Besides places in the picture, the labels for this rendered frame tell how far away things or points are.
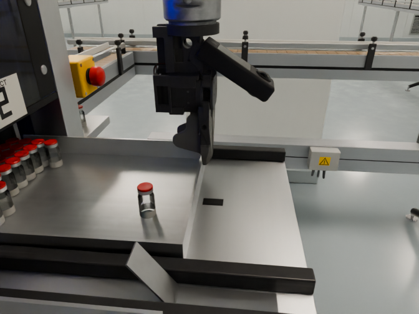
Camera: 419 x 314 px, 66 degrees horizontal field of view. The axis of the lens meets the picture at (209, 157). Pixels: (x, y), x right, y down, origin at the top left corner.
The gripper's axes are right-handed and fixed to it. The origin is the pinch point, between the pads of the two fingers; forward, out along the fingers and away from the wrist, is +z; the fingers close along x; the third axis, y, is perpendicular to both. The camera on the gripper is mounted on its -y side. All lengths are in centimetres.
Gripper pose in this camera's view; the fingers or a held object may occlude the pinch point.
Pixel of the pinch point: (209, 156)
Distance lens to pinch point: 52.1
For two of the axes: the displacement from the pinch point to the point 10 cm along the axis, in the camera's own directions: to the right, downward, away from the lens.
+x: -1.0, 4.7, -8.8
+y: -9.9, -0.4, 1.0
